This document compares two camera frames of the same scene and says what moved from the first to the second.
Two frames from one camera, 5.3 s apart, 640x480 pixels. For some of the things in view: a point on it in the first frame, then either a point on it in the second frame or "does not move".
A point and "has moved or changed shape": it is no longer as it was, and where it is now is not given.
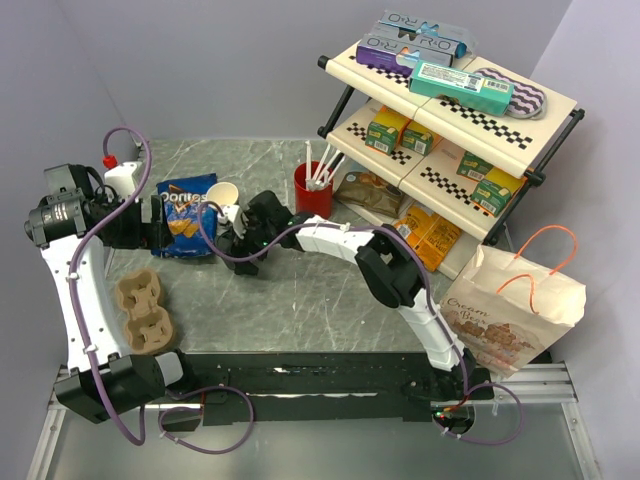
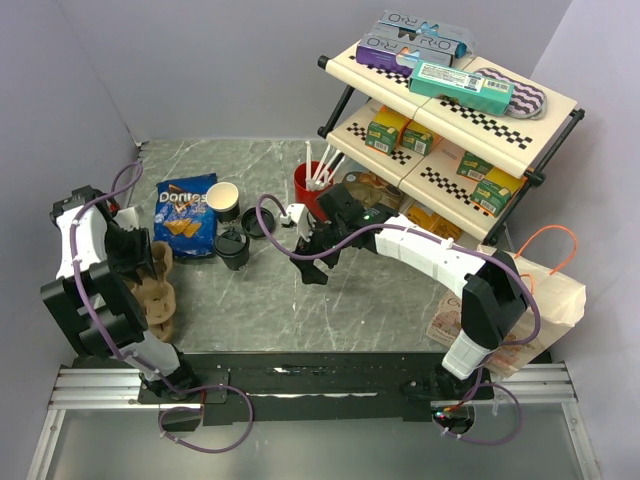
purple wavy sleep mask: [528, 101] does not move
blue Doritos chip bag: [182, 232] does not move
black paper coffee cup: [228, 243] has moved or changed shape
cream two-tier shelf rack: [475, 165] does not move
